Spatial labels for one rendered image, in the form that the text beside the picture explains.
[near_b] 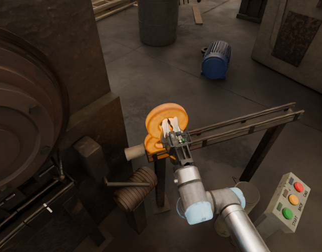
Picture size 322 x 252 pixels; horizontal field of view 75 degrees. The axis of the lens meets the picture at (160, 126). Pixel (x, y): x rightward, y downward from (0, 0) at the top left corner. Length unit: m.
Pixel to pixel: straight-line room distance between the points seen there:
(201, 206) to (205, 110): 1.65
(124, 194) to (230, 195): 0.50
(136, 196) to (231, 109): 1.52
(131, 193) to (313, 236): 1.24
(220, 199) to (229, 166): 1.08
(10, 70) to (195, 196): 0.53
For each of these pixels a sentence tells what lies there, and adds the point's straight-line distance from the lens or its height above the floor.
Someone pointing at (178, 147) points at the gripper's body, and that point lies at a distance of 0.63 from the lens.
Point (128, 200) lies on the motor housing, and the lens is 1.03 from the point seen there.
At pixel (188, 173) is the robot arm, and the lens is 0.63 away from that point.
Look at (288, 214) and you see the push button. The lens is 1.04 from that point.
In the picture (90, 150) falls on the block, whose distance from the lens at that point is 0.86.
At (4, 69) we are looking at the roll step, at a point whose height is 1.23.
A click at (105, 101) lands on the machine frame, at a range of 0.94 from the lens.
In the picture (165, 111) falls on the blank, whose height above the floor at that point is 0.97.
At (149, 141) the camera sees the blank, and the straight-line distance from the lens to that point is 0.92.
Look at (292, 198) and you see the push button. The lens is 1.08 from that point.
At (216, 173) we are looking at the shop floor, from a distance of 1.74.
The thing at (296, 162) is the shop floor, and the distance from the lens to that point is 2.07.
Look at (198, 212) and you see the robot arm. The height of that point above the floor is 0.89.
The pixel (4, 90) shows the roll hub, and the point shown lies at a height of 1.22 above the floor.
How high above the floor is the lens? 1.46
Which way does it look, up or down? 47 degrees down
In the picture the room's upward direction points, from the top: straight up
